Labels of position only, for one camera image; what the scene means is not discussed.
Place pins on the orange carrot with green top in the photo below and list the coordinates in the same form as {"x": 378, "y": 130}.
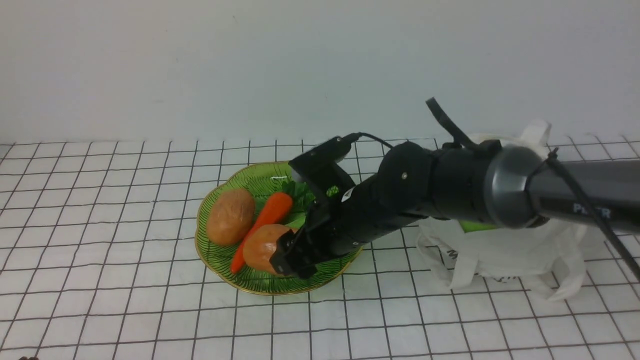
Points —
{"x": 275, "y": 209}

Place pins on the white grid tablecloth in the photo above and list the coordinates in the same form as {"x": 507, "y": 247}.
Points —
{"x": 98, "y": 262}

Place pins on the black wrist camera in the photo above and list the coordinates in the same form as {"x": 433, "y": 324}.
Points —
{"x": 319, "y": 168}

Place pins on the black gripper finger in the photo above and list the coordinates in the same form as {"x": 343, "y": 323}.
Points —
{"x": 286, "y": 259}

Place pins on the brown potato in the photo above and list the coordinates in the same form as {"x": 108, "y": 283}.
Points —
{"x": 231, "y": 217}
{"x": 261, "y": 245}

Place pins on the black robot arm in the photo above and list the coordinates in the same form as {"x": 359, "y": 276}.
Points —
{"x": 506, "y": 186}

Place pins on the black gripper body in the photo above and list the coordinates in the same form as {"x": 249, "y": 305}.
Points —
{"x": 370, "y": 213}

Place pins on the white plastic bag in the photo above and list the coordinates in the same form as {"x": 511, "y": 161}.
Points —
{"x": 548, "y": 259}

